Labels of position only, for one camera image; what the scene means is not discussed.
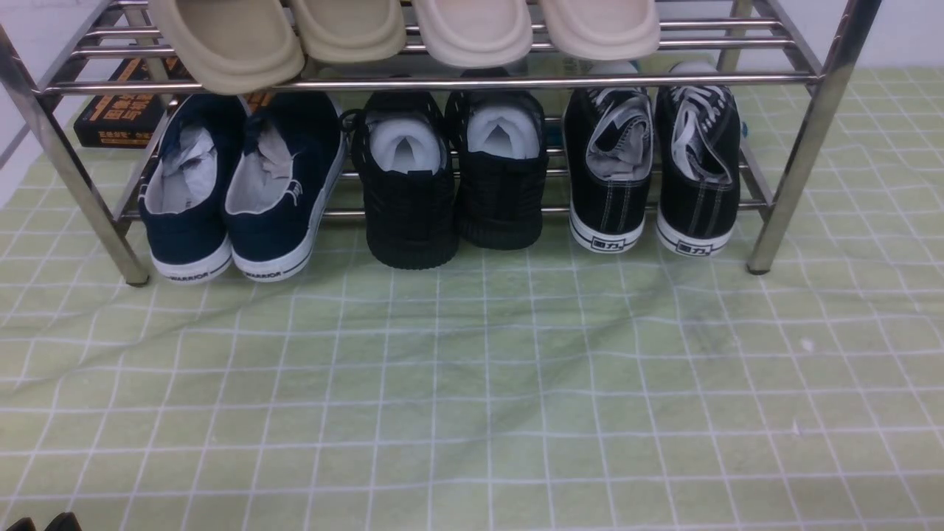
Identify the black canvas sneaker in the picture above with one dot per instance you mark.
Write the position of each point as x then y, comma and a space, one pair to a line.
699, 133
608, 136

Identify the silver metal shoe rack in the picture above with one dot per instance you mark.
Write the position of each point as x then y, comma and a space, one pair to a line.
116, 50

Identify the black knit sneaker right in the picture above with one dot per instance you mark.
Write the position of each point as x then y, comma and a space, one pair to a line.
500, 139

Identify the black knit sneaker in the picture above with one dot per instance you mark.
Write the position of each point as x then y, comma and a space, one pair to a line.
500, 139
403, 160

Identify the black knit sneaker left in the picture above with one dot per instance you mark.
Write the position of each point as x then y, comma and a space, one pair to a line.
403, 160

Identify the green checked tablecloth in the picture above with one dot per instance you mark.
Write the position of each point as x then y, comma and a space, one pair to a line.
542, 389

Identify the navy canvas shoe right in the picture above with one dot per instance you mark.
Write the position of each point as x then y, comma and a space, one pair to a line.
294, 149

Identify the navy canvas shoe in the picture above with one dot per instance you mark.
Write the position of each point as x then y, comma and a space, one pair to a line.
181, 203
294, 149

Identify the cream slipper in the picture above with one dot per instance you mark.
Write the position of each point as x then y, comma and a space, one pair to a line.
475, 34
603, 30

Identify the cream slipper far right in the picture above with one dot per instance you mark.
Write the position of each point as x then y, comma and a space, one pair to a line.
603, 30

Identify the tan slipper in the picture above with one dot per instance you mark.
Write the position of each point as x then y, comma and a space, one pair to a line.
231, 47
350, 31

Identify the navy canvas shoe left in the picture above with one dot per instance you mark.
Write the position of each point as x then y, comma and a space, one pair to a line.
181, 203

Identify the tan slipper far left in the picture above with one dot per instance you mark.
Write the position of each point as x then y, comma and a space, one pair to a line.
231, 47

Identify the black orange book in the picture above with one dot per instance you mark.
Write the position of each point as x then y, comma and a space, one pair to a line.
128, 120

